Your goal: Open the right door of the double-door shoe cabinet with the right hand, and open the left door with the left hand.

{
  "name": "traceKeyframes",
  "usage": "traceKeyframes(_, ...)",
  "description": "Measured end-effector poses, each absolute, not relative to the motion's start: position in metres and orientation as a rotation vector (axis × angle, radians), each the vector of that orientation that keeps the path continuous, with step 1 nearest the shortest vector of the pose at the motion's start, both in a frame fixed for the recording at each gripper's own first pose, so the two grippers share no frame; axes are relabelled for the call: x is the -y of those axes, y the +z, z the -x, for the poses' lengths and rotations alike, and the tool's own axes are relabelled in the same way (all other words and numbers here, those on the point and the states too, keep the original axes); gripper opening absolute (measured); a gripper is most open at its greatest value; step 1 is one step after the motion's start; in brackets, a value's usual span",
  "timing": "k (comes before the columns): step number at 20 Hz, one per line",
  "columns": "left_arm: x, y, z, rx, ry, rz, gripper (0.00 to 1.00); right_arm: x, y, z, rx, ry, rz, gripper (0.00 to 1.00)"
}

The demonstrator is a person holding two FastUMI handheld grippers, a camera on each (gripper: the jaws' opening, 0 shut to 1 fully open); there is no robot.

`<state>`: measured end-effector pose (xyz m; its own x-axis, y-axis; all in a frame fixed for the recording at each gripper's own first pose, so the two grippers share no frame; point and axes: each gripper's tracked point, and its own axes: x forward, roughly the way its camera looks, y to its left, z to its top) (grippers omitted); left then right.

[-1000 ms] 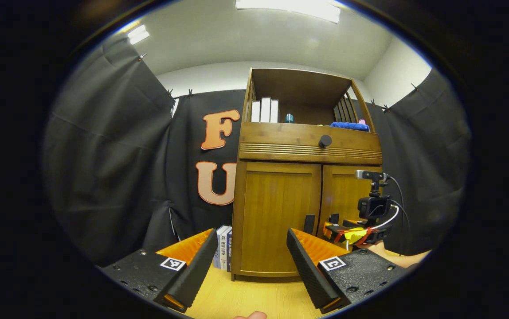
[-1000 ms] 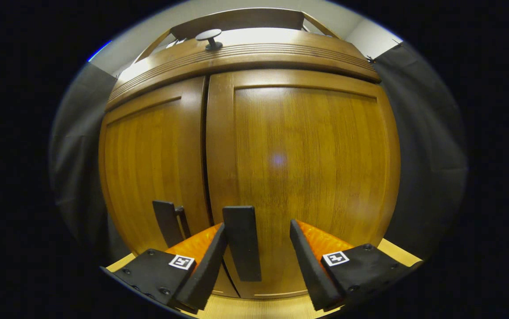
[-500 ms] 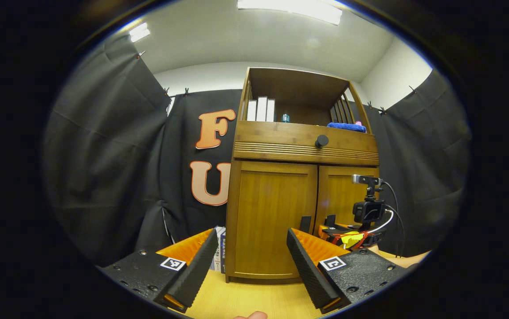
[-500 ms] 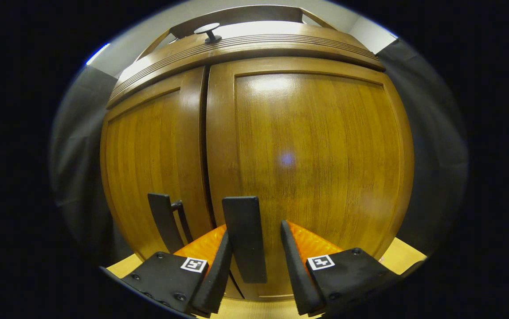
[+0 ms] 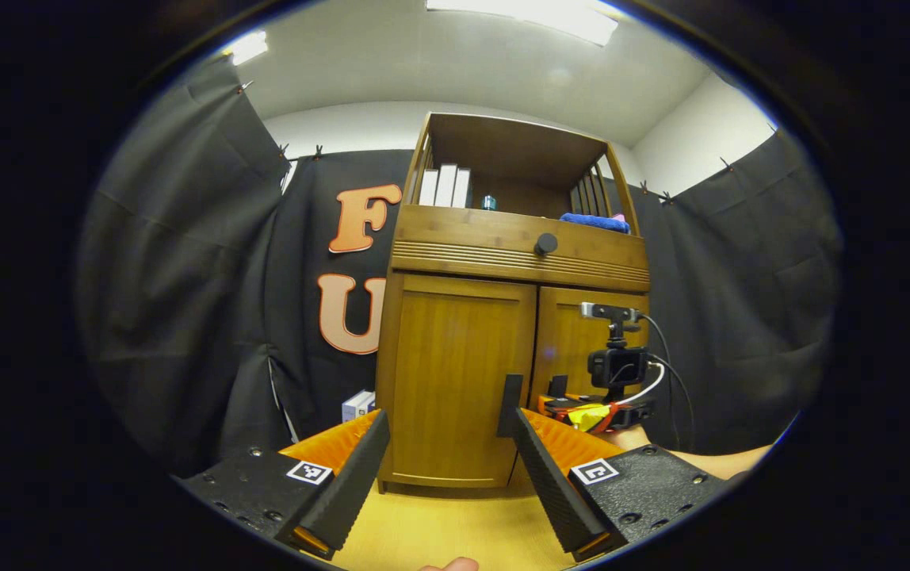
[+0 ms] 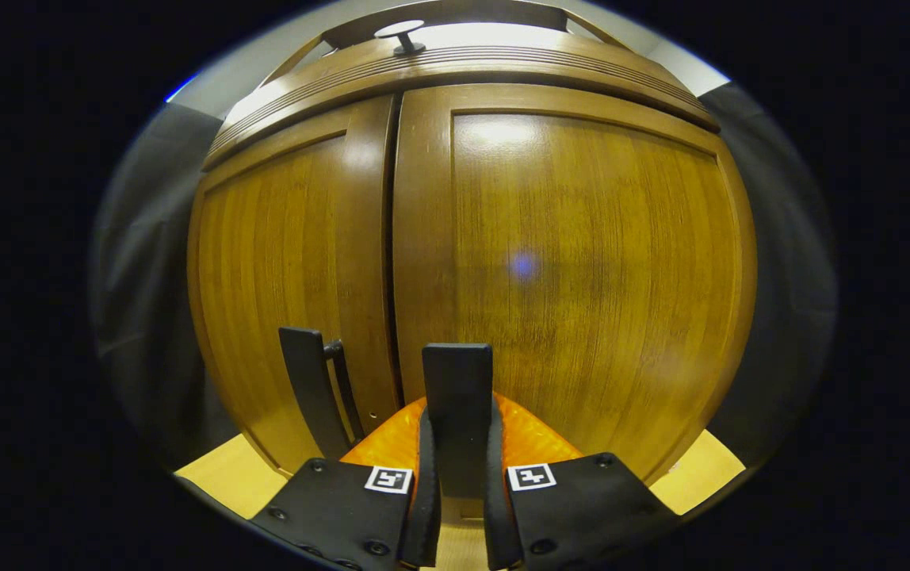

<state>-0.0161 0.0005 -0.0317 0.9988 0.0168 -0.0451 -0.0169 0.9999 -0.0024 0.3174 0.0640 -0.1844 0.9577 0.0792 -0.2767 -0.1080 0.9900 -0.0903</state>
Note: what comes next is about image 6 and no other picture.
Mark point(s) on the wooden double-door shoe cabinet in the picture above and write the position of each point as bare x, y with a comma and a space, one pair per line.
582, 277

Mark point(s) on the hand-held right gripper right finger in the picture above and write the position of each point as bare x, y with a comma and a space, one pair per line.
498, 515

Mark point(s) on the round black drawer knob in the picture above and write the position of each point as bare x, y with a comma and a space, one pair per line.
401, 33

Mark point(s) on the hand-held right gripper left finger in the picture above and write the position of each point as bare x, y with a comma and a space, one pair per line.
422, 507

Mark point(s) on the wooden cabinet door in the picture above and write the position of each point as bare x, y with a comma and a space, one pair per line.
281, 262
598, 277

